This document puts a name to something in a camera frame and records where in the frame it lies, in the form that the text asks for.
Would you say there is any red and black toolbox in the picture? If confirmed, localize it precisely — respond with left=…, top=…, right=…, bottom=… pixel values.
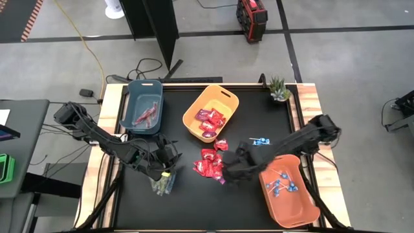
left=235, top=0, right=269, bottom=45

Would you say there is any orange plastic bin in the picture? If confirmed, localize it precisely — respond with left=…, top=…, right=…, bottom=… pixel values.
left=258, top=153, right=321, bottom=228

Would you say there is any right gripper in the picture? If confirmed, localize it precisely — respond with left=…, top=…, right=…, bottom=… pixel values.
left=222, top=141, right=269, bottom=187

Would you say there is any yellow cable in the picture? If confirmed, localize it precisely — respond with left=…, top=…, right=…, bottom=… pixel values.
left=53, top=0, right=107, bottom=100

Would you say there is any black machine base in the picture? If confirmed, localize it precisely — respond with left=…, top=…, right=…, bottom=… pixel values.
left=386, top=89, right=414, bottom=133

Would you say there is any white tower fan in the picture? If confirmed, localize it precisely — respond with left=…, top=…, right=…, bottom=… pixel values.
left=103, top=0, right=125, bottom=20

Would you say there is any tablet with blue screen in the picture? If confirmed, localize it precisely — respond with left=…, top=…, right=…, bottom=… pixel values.
left=0, top=124, right=21, bottom=142

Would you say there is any black mat with orange stripes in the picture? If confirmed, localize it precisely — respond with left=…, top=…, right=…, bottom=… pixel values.
left=0, top=0, right=45, bottom=43

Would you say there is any black stand base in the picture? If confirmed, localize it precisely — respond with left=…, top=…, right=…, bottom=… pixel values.
left=19, top=172, right=83, bottom=199

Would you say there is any small potted succulent plant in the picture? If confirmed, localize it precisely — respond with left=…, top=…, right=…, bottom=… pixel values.
left=268, top=76, right=292, bottom=103

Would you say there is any blue plastic bin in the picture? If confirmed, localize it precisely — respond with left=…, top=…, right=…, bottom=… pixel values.
left=119, top=79, right=164, bottom=135

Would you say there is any black divider panel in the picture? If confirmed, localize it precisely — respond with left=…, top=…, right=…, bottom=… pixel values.
left=118, top=0, right=224, bottom=84

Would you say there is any pink twisted candy stick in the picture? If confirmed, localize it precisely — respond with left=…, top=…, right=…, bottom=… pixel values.
left=142, top=104, right=158, bottom=120

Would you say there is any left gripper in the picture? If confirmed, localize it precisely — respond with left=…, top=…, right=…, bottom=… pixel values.
left=131, top=142, right=182, bottom=183

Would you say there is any black coiled floor cable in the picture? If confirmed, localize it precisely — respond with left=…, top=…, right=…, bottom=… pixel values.
left=105, top=57, right=164, bottom=84

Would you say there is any red candy packet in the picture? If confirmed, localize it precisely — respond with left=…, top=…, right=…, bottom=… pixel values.
left=206, top=155, right=224, bottom=178
left=208, top=107, right=227, bottom=128
left=213, top=139, right=229, bottom=152
left=193, top=160, right=208, bottom=177
left=201, top=148, right=218, bottom=162
left=199, top=120, right=218, bottom=133

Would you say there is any gray desk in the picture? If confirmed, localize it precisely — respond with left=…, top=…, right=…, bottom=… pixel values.
left=0, top=99, right=50, bottom=199

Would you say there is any green case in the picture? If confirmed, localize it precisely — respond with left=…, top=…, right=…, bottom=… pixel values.
left=0, top=153, right=16, bottom=185

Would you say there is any blue twisted candy stick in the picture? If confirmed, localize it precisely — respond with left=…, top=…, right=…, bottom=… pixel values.
left=166, top=173, right=177, bottom=195

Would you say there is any yellow plastic bin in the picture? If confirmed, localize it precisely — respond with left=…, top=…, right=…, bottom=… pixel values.
left=182, top=83, right=240, bottom=143

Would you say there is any gray cabinet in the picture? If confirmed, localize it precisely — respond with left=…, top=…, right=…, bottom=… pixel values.
left=0, top=192, right=42, bottom=233

